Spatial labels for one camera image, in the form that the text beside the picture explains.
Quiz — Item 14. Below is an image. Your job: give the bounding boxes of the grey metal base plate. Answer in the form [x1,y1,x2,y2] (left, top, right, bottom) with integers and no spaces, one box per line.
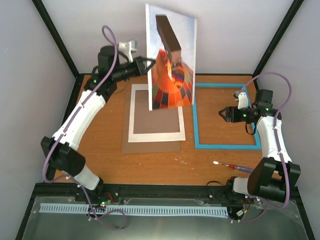
[19,197,308,240]

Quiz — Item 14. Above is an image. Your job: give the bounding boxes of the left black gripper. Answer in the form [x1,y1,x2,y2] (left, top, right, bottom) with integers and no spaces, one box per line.
[112,56,155,82]

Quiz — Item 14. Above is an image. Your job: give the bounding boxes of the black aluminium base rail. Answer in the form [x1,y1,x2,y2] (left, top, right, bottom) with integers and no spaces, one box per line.
[31,183,245,205]

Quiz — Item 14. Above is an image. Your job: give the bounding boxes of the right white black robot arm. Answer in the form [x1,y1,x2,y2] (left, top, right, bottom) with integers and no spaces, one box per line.
[219,89,301,204]

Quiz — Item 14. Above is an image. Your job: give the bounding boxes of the blue wooden photo frame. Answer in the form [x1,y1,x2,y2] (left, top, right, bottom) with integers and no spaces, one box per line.
[192,83,262,151]

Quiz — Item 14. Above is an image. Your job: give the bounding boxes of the light blue slotted cable duct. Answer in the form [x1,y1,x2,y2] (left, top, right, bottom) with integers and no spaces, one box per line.
[38,203,228,218]

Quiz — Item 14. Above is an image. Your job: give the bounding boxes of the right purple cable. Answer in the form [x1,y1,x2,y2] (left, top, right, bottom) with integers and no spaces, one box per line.
[231,72,293,224]

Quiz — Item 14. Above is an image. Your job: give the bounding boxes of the purple cable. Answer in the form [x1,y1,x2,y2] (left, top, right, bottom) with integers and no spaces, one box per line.
[42,25,129,230]
[231,72,293,224]

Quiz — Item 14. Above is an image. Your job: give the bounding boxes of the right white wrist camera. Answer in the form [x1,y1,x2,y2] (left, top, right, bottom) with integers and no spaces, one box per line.
[233,91,249,110]

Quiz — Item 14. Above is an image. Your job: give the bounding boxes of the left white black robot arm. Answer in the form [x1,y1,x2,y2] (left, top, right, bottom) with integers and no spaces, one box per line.
[40,45,156,202]

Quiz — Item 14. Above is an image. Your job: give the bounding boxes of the black enclosure frame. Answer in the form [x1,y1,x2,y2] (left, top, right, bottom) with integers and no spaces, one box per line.
[14,0,316,240]

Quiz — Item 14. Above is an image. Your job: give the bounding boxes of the brown cardboard backing board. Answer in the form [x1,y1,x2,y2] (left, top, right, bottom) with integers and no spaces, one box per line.
[121,90,181,154]

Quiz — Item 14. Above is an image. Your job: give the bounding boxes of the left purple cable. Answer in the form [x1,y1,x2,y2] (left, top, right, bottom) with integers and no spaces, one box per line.
[42,25,129,230]

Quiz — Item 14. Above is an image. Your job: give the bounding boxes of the hot air balloon photo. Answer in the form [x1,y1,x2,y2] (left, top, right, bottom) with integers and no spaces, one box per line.
[145,4,197,111]

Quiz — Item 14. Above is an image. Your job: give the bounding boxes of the red purple handled screwdriver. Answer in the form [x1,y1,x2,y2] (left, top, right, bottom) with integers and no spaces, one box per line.
[212,161,253,174]

